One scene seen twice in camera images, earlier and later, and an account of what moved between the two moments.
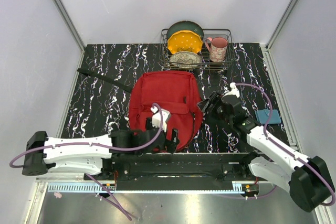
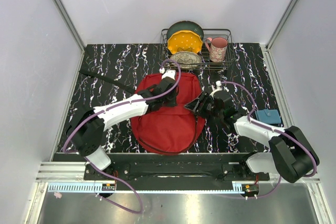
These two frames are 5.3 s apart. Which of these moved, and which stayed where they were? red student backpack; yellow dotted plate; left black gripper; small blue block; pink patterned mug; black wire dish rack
Moved: red student backpack; left black gripper
Stayed: pink patterned mug; yellow dotted plate; small blue block; black wire dish rack
